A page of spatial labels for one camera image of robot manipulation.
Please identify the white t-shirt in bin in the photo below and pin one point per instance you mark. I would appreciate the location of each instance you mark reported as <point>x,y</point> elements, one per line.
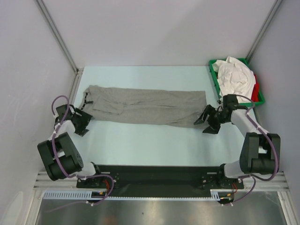
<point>234,77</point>

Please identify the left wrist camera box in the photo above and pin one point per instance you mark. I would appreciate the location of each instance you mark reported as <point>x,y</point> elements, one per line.
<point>61,110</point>

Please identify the grey t-shirt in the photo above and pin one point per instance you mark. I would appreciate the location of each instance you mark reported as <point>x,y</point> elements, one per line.
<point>140,106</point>

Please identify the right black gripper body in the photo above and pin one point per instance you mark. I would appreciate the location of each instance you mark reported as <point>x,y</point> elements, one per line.
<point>216,117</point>

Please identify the right aluminium corner post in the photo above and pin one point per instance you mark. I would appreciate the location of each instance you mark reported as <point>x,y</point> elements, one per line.
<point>264,28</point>

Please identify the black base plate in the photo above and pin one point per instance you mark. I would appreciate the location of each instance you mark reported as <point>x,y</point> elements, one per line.
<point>160,180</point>

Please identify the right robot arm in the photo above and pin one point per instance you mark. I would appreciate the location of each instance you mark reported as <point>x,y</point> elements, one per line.
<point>259,156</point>

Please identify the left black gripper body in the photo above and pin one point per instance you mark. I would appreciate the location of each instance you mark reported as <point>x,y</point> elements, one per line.
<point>82,121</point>

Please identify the white cable duct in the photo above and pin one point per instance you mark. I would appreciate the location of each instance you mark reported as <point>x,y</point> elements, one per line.
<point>97,195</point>

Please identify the left aluminium corner post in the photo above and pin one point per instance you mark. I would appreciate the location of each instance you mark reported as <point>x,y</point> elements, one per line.
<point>54,30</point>

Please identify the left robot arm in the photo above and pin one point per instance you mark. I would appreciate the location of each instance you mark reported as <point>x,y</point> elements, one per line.
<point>68,168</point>

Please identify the aluminium corner post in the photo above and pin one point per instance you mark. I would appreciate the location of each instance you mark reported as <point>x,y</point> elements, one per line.
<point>264,28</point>
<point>54,30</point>

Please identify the red t-shirt in bin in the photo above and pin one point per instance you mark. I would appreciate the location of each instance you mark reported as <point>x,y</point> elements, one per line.
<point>255,92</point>

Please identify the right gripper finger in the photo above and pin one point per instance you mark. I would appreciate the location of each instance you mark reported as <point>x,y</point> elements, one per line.
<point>209,110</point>
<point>212,129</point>

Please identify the aluminium front rail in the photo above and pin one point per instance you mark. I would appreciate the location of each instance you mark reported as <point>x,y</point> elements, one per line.
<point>43,182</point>

